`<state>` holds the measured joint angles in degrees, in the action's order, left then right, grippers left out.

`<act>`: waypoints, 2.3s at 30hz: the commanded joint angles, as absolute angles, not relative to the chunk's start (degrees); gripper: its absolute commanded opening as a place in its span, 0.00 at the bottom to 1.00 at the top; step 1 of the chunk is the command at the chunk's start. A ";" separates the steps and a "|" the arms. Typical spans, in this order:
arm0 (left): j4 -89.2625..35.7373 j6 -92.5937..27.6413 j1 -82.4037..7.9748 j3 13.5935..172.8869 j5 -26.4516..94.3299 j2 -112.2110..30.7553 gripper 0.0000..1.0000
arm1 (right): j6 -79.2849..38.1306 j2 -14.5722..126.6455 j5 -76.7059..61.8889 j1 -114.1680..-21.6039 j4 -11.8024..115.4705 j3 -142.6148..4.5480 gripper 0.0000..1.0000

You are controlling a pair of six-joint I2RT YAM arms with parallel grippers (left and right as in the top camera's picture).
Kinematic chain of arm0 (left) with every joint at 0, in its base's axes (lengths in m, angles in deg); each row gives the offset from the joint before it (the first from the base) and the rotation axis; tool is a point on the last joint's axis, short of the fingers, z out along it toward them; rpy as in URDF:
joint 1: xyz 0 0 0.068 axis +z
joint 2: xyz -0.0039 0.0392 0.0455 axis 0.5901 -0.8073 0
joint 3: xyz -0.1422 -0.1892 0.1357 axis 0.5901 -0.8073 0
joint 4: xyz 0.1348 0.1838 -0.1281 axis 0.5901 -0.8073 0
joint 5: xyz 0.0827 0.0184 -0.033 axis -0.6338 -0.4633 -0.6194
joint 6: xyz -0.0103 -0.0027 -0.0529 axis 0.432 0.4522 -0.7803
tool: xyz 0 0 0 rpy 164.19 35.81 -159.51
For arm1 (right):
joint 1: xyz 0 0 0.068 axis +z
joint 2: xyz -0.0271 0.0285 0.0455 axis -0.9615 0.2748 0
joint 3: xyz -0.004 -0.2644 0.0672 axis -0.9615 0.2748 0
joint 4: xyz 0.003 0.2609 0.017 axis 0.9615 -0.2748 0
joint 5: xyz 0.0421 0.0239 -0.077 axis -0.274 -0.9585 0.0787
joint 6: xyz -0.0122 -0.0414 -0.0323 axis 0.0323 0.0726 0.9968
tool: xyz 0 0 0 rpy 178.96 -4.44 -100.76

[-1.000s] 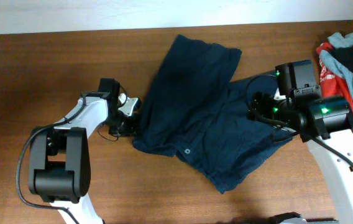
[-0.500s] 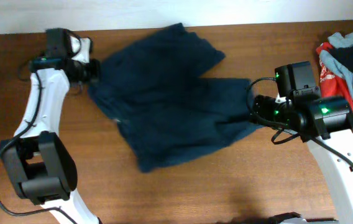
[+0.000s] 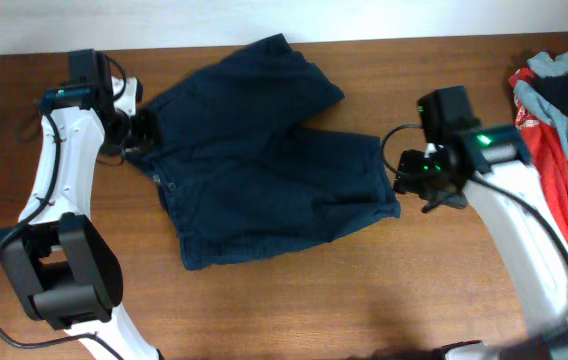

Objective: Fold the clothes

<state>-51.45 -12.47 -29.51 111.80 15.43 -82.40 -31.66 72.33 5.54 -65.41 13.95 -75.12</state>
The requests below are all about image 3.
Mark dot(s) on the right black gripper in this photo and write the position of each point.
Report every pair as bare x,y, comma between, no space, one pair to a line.
452,199

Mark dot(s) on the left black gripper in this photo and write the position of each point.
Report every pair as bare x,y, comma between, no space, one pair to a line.
148,135

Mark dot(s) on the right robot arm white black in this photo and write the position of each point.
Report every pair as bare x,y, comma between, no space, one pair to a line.
491,170

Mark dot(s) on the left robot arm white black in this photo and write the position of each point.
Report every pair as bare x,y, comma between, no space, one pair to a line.
61,269

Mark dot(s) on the navy blue shorts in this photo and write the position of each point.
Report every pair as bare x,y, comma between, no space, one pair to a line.
240,174

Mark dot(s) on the red garment with white print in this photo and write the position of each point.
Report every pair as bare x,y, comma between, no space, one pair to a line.
548,157

